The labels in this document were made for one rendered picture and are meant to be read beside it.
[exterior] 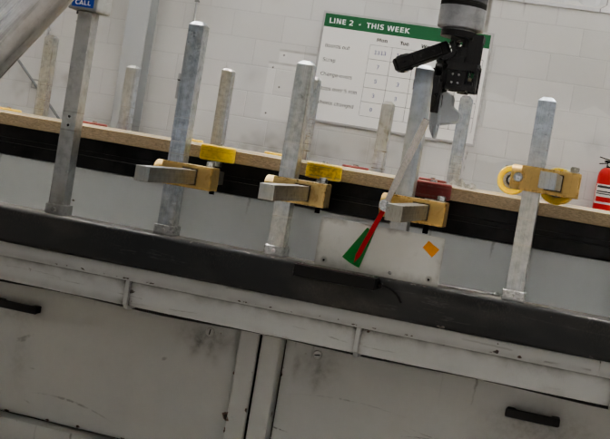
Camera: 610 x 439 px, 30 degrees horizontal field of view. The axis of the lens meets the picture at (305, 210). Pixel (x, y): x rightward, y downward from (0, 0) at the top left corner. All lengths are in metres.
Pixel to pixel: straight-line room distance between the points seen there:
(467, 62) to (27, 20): 0.82
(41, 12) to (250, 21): 7.89
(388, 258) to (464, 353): 0.25
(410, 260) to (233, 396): 0.60
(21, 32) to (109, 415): 1.11
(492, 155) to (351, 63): 1.41
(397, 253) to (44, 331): 0.98
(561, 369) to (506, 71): 7.27
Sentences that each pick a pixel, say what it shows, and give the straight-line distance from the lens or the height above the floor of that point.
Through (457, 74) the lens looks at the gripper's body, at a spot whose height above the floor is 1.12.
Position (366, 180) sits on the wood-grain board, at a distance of 2.53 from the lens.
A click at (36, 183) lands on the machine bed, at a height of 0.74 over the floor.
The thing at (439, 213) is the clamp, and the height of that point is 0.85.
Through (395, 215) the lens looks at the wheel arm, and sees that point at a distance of 2.01.
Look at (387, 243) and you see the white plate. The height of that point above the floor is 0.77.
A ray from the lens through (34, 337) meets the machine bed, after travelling 2.90.
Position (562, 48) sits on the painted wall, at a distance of 9.51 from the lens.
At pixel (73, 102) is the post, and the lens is 2.56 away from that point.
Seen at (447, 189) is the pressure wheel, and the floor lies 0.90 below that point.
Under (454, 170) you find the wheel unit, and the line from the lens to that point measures 3.40.
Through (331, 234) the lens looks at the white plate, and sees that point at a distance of 2.34.
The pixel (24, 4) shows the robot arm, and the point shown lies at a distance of 2.07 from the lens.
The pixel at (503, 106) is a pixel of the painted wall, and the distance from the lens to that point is 9.48.
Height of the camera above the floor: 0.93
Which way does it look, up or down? 3 degrees down
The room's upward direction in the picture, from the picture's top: 9 degrees clockwise
